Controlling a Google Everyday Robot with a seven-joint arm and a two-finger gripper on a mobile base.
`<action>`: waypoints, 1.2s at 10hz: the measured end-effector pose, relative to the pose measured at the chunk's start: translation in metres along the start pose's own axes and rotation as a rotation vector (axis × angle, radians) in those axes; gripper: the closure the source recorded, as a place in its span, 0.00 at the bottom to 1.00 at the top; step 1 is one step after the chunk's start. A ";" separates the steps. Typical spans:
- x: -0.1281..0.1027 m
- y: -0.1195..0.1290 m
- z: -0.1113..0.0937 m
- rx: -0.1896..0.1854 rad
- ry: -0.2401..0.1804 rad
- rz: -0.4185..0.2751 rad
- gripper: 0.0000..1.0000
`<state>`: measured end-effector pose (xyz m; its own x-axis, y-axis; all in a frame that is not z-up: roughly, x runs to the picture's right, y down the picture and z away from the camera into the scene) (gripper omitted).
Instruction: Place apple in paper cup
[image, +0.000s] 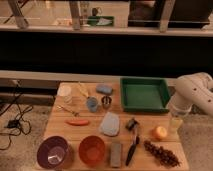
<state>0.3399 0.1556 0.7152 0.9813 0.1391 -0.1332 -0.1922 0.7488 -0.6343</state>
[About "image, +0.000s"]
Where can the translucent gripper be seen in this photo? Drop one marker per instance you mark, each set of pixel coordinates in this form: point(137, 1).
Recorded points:
point(175, 123)

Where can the light blue cloth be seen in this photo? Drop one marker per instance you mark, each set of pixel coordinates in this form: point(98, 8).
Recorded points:
point(110, 124)

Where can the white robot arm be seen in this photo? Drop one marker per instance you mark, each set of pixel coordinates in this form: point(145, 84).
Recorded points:
point(193, 89)

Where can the dark grape bunch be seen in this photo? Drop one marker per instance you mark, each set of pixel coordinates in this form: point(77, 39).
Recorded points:
point(164, 156)

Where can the clear plastic cup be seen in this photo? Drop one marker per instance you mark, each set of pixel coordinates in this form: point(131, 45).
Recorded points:
point(65, 93)

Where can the orange plastic bowl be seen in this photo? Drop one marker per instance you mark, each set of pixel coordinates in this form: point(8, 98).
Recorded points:
point(92, 150)

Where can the green plastic tray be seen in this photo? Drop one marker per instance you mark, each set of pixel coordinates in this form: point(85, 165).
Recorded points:
point(144, 95)

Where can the purple plastic bowl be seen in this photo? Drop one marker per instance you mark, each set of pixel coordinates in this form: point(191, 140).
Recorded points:
point(54, 153)

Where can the blue grey sponge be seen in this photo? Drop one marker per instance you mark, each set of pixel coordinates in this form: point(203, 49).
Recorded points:
point(104, 89)

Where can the blue paper cup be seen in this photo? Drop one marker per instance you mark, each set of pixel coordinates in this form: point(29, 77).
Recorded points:
point(92, 104)

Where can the orange yellow apple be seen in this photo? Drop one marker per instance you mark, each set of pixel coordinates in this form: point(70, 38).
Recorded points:
point(160, 132)

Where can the wooden spoon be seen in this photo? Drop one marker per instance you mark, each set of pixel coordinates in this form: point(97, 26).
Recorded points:
point(83, 89)

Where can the black handled brush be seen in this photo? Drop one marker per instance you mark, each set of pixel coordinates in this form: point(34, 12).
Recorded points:
point(132, 126)

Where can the green box on shelf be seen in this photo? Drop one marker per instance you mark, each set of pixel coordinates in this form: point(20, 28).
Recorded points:
point(100, 20)

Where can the grey sponge block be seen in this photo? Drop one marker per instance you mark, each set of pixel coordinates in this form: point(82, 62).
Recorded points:
point(115, 154)

